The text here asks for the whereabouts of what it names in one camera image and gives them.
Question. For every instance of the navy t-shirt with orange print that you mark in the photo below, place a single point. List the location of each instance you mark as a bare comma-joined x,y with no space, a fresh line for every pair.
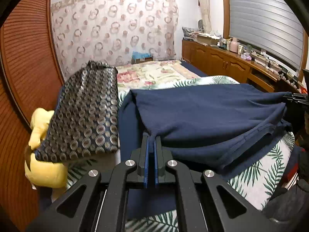
205,118

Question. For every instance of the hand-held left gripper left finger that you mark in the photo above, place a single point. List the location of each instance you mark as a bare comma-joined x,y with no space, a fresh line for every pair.
145,159

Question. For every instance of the cream window curtain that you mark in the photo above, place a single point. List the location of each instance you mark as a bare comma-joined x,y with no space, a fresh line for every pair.
204,7

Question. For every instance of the leaf-print bed sheet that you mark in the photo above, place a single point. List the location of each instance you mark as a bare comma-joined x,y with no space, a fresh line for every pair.
253,174

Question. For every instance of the grey window blind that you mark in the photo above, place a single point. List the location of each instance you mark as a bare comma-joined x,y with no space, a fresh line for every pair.
263,19

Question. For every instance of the open cardboard box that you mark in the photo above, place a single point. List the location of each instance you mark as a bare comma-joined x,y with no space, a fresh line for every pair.
206,40

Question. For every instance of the pink jug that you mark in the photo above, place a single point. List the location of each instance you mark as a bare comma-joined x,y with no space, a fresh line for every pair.
233,46

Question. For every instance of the stack of folded fabrics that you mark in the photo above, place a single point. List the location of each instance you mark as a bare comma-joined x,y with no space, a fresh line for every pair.
190,33

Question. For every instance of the circle-pattern sheer curtain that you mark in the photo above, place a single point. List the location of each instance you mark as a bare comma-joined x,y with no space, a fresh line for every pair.
108,29

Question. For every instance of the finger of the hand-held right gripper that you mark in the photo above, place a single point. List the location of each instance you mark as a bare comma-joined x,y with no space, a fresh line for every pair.
301,95
295,101

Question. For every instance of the dark circle-print garment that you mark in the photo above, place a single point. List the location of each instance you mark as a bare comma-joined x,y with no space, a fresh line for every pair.
87,111

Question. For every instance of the pink tissue pack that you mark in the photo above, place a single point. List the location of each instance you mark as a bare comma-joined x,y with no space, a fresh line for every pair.
246,56

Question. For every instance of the cardboard box with teal cloth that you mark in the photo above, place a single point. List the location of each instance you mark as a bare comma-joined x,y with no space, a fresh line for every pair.
142,58

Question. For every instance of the wooden louvered wardrobe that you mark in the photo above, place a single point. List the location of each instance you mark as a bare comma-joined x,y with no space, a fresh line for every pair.
24,65

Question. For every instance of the floral blanket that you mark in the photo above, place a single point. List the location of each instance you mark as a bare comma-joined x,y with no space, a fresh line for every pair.
149,73

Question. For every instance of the wooden cabinet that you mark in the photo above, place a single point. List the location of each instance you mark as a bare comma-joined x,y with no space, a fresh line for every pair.
217,61

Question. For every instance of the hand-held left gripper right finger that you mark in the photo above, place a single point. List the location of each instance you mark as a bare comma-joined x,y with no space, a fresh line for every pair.
158,159

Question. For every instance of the yellow plush toy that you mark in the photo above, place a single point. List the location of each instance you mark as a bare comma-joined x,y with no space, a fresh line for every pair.
45,171

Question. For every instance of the navy bed sheet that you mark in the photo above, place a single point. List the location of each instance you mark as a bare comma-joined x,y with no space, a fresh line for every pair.
193,69

